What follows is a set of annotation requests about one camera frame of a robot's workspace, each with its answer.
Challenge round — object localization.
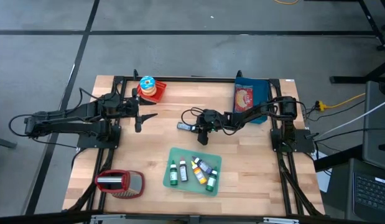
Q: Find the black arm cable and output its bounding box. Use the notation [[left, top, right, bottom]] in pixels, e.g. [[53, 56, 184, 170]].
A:
[[8, 113, 36, 138], [180, 106, 206, 126]]

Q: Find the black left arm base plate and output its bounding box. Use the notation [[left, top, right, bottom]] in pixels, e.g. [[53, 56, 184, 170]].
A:
[[76, 124, 122, 149]]

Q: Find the tan toy donut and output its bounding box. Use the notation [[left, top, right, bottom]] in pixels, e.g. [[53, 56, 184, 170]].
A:
[[140, 85, 157, 97]]

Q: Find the brown ink bottle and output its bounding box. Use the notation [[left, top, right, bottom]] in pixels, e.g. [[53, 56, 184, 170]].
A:
[[179, 156, 189, 183]]

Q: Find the translucent green plastic tray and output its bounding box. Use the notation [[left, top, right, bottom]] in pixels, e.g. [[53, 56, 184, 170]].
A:
[[162, 147, 223, 197]]

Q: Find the green ink bottle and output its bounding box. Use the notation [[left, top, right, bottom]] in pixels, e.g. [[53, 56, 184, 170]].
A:
[[205, 166, 219, 193], [169, 159, 179, 187]]

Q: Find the grey equipment case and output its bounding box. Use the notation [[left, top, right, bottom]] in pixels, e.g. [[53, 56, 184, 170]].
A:
[[362, 80, 385, 172]]

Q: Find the black aluminium table frame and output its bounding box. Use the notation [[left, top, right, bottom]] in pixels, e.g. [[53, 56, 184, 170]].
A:
[[67, 69, 325, 219]]

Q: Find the blue plastic tray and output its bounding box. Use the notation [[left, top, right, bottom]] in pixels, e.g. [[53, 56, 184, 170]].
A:
[[233, 77, 271, 125]]

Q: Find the red-framed metal box grater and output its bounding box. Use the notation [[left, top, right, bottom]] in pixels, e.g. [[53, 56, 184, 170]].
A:
[[94, 169, 146, 200]]

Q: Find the black laptop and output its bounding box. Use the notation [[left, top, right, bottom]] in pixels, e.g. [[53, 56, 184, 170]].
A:
[[350, 170, 385, 222]]

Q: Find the purple ink bottle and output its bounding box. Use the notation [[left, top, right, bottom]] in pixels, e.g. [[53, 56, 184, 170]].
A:
[[192, 156, 213, 175]]

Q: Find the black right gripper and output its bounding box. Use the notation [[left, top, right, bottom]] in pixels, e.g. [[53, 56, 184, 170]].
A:
[[189, 108, 226, 146]]

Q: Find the red snack packet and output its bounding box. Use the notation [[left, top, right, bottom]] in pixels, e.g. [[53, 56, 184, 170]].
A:
[[234, 86, 254, 113]]

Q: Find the yellow extension cable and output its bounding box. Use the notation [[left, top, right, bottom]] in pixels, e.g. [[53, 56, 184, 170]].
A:
[[314, 92, 367, 113]]

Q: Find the black desk leg frame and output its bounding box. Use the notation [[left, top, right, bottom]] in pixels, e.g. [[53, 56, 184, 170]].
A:
[[330, 0, 385, 85]]

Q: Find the blue frosted toy donut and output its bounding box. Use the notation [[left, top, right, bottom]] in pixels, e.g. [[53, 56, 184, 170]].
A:
[[139, 75, 157, 90]]

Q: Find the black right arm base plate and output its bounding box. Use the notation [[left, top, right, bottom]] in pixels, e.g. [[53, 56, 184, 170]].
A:
[[270, 128, 315, 154]]

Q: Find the white cable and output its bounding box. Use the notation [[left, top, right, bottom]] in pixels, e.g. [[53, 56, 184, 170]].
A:
[[316, 98, 385, 139]]

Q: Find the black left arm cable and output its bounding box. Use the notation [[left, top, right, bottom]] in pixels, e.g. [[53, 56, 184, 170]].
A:
[[8, 113, 36, 138]]

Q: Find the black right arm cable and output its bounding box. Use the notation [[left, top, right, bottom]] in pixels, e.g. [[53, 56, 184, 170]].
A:
[[180, 106, 206, 126]]

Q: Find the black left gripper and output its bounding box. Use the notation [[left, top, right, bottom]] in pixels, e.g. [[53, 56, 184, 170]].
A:
[[116, 88, 159, 133]]

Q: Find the orange ink bottle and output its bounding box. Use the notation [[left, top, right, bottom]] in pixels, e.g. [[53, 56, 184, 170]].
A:
[[190, 160, 208, 185]]

